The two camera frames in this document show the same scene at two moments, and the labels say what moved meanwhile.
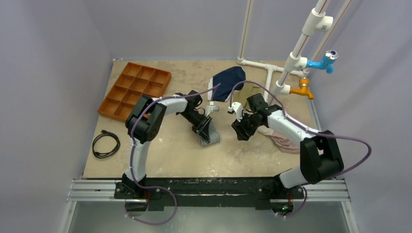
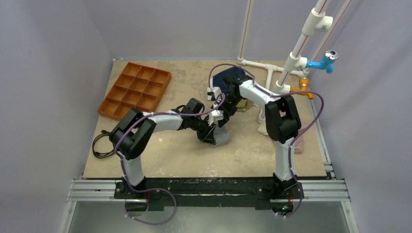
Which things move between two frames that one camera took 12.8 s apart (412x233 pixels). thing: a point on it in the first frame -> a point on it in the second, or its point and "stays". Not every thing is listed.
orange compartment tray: x=137 y=81 stays
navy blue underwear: x=227 y=78 stays
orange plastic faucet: x=303 y=82 stays
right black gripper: x=240 y=129 -> x=225 y=113
